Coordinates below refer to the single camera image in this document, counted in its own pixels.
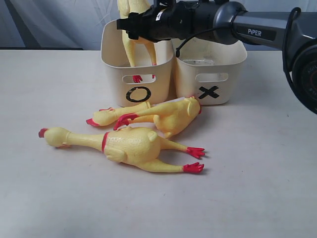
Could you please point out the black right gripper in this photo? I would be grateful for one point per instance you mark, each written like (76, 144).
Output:
(153, 25)

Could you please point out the yellow rubber chicken front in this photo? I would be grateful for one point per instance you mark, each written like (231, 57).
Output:
(125, 7)

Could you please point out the yellow rubber chicken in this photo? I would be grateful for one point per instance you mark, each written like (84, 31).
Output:
(125, 7)
(136, 146)

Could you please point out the headless yellow rubber chicken body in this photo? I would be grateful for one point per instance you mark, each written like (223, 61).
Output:
(170, 117)

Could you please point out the detached chicken head with tube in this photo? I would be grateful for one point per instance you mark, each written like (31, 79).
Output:
(104, 117)

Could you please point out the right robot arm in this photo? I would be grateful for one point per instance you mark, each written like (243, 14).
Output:
(226, 22)

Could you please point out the cream bin marked X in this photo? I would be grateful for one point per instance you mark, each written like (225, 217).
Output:
(208, 71)

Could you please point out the cream bin marked O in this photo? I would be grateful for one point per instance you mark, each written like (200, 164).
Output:
(144, 82)

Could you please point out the white backdrop curtain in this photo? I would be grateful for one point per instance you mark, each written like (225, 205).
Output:
(59, 24)

